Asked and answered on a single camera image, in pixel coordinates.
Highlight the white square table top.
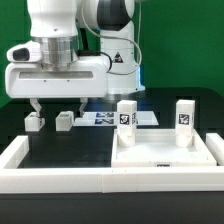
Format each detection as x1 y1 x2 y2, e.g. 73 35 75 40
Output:
111 129 217 167

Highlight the white U-shaped obstacle fence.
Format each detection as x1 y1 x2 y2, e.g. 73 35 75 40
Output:
0 135 224 194

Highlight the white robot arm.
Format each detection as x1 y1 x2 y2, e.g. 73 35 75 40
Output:
5 0 143 112

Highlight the white sheet with tags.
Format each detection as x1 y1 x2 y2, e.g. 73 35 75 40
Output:
74 111 159 126

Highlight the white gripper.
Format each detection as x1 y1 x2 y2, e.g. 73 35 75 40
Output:
4 53 112 119

